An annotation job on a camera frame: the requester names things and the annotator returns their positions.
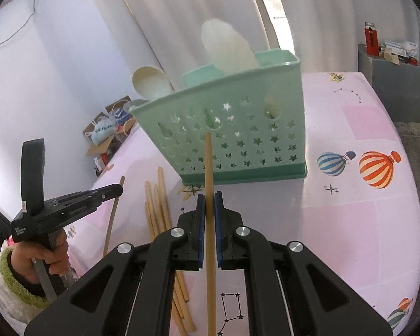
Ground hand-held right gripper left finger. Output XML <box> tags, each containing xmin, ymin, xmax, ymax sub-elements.
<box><xmin>24</xmin><ymin>192</ymin><xmax>208</xmax><ymax>336</ymax></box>

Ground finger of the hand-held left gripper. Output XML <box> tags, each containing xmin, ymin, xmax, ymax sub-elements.
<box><xmin>75</xmin><ymin>183</ymin><xmax>124</xmax><ymax>215</ymax></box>

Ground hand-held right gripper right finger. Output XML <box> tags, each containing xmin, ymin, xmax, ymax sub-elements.
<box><xmin>213</xmin><ymin>191</ymin><xmax>395</xmax><ymax>336</ymax></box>

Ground single bamboo chopstick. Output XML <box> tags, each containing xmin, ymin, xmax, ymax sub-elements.
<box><xmin>204</xmin><ymin>132</ymin><xmax>218</xmax><ymax>336</ymax></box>
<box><xmin>102</xmin><ymin>176</ymin><xmax>127</xmax><ymax>257</ymax></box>

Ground pile of wooden chopsticks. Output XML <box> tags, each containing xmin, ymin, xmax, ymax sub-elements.
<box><xmin>144</xmin><ymin>167</ymin><xmax>197</xmax><ymax>333</ymax></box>

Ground green perforated utensil holder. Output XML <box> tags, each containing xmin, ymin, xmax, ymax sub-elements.
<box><xmin>129</xmin><ymin>51</ymin><xmax>308</xmax><ymax>186</ymax></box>

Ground translucent white plastic spoon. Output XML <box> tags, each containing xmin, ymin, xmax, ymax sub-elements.
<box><xmin>200</xmin><ymin>18</ymin><xmax>260</xmax><ymax>76</ymax></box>

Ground person's left forearm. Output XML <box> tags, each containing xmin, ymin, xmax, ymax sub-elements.
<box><xmin>0</xmin><ymin>245</ymin><xmax>57</xmax><ymax>323</ymax></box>

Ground person's left hand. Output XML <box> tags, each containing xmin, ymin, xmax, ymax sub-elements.
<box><xmin>7</xmin><ymin>237</ymin><xmax>71</xmax><ymax>286</ymax></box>

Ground open cardboard box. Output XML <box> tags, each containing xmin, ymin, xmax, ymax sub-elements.
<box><xmin>83</xmin><ymin>95</ymin><xmax>141</xmax><ymax>177</ymax></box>

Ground white plastic bag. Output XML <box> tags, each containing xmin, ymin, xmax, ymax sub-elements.
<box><xmin>91</xmin><ymin>116</ymin><xmax>118</xmax><ymax>146</ymax></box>

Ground white curtain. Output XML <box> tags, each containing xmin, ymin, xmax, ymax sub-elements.
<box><xmin>108</xmin><ymin>0</ymin><xmax>278</xmax><ymax>120</ymax></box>
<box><xmin>276</xmin><ymin>0</ymin><xmax>420</xmax><ymax>75</ymax></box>

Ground grey cabinet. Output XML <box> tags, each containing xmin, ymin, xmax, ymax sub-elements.
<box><xmin>357</xmin><ymin>44</ymin><xmax>420</xmax><ymax>124</ymax></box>

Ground red bottle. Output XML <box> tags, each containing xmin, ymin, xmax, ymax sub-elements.
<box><xmin>363</xmin><ymin>22</ymin><xmax>379</xmax><ymax>57</ymax></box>

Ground assorted small packets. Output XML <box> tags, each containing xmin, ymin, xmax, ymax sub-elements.
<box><xmin>379</xmin><ymin>38</ymin><xmax>420</xmax><ymax>66</ymax></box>

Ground yellow strap loop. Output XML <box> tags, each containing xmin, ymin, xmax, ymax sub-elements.
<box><xmin>122</xmin><ymin>117</ymin><xmax>138</xmax><ymax>138</ymax></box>

